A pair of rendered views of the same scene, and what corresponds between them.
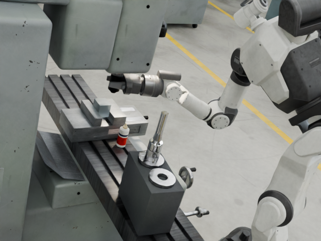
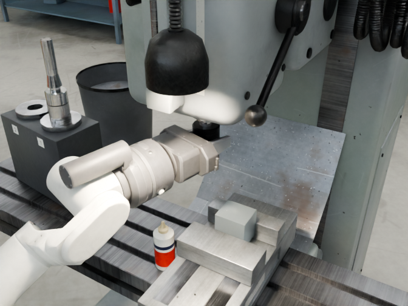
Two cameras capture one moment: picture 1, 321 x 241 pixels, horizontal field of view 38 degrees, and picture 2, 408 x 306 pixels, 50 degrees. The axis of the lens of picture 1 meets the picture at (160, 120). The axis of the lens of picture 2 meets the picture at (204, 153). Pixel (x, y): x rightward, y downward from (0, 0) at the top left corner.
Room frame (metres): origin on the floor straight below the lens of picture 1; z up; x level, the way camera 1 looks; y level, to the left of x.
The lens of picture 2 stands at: (2.26, -0.03, 1.60)
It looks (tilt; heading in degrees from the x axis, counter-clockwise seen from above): 31 degrees down; 159
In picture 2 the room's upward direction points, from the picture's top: straight up
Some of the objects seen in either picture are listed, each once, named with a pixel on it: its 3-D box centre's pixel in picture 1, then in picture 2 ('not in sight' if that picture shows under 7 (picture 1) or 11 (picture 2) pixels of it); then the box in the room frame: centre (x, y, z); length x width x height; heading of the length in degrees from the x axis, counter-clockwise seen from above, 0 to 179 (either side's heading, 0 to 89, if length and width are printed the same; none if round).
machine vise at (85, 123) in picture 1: (105, 118); (226, 257); (1.71, 0.23, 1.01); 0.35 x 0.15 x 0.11; 128
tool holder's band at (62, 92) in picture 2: (155, 142); (55, 91); (1.31, -0.01, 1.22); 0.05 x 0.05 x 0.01
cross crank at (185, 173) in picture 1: (180, 178); not in sight; (1.95, -0.18, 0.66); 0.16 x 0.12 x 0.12; 128
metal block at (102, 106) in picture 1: (101, 107); (235, 224); (1.69, 0.25, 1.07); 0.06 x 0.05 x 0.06; 38
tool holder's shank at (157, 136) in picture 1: (160, 127); (50, 65); (1.31, -0.01, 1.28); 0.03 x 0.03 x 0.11
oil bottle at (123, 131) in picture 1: (123, 134); (164, 243); (1.63, 0.13, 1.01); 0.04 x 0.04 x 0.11
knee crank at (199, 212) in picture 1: (192, 213); not in sight; (1.86, -0.29, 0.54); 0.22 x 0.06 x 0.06; 128
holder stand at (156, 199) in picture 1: (149, 190); (54, 149); (1.27, -0.03, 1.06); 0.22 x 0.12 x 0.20; 31
